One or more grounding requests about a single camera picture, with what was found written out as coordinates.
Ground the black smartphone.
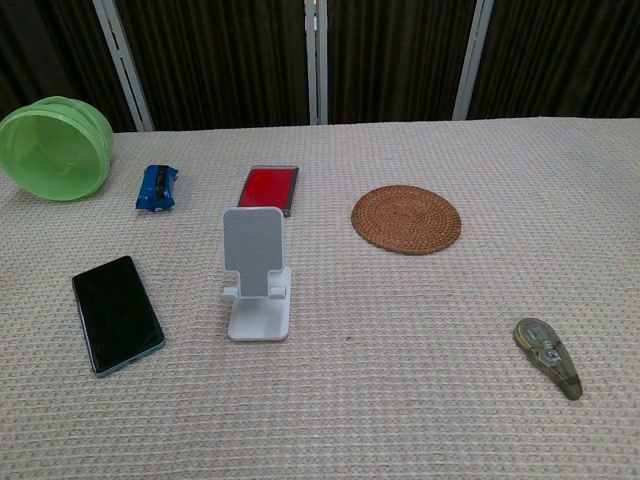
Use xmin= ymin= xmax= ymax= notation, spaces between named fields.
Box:
xmin=71 ymin=255 xmax=166 ymax=379

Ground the white phone stand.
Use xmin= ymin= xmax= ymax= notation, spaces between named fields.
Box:
xmin=221 ymin=206 xmax=293 ymax=343

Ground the red box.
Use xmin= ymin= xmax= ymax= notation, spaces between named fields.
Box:
xmin=236 ymin=164 xmax=301 ymax=219

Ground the round woven rattan coaster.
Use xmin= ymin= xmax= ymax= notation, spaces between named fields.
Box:
xmin=350 ymin=184 xmax=462 ymax=257

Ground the beige woven tablecloth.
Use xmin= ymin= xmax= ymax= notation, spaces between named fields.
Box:
xmin=0 ymin=116 xmax=640 ymax=480

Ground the blue snack packet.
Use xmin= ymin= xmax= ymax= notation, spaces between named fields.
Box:
xmin=133 ymin=163 xmax=182 ymax=214

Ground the dark curtain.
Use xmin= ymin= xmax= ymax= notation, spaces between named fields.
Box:
xmin=0 ymin=0 xmax=640 ymax=134

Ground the green correction tape dispenser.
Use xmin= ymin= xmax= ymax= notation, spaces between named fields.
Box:
xmin=513 ymin=317 xmax=584 ymax=402

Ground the green plastic bowl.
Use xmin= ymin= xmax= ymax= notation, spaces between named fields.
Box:
xmin=0 ymin=95 xmax=115 ymax=203

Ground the grey metal frame post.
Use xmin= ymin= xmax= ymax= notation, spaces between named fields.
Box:
xmin=303 ymin=0 xmax=330 ymax=126
xmin=451 ymin=0 xmax=495 ymax=121
xmin=91 ymin=0 xmax=155 ymax=133

